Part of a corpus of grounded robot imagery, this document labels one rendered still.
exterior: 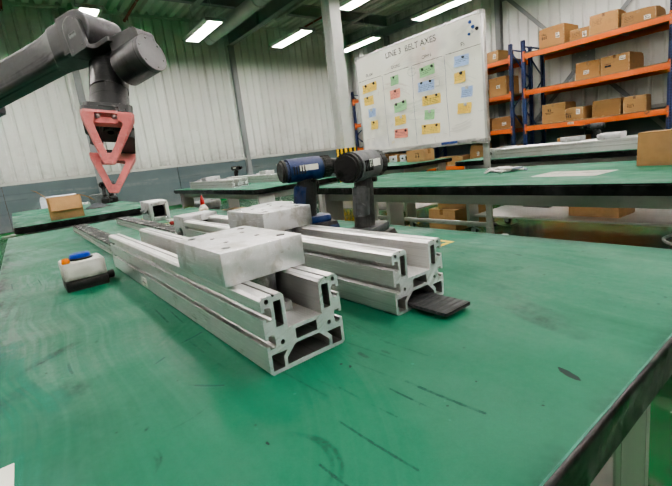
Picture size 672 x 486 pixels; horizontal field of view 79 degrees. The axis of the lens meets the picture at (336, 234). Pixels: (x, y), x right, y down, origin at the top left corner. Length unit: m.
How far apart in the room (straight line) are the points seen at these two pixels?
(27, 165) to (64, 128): 1.21
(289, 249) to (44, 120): 11.89
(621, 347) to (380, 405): 0.25
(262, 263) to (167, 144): 12.26
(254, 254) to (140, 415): 0.20
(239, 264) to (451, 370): 0.25
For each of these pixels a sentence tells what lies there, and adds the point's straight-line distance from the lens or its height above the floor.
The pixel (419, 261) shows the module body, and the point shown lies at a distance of 0.60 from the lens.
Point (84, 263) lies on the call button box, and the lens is 1.02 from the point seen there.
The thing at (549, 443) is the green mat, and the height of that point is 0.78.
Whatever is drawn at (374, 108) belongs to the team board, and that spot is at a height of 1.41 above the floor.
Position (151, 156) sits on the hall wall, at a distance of 12.58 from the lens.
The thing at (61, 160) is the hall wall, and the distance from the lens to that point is 12.28.
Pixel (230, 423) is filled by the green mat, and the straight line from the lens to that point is 0.40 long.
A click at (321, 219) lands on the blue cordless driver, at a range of 1.06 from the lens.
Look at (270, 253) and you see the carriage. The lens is 0.50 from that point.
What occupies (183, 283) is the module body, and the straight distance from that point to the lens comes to 0.65.
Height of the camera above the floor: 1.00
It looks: 11 degrees down
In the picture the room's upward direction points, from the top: 7 degrees counter-clockwise
